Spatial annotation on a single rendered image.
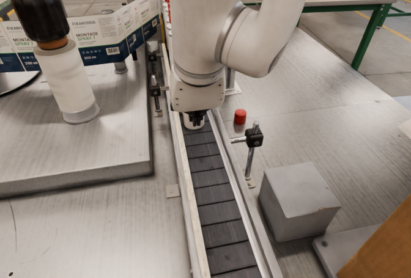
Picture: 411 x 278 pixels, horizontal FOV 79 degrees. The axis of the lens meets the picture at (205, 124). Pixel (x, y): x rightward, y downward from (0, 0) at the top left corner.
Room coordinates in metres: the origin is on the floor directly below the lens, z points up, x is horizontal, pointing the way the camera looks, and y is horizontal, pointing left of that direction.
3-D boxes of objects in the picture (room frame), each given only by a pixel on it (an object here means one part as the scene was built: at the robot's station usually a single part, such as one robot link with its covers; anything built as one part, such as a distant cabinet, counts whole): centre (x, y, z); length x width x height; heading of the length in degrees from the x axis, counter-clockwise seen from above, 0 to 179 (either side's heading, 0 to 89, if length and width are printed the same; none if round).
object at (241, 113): (0.55, -0.10, 0.85); 0.03 x 0.03 x 0.03
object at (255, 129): (0.34, -0.07, 0.91); 0.07 x 0.03 x 0.16; 101
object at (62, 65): (0.52, 0.32, 1.03); 0.09 x 0.09 x 0.30
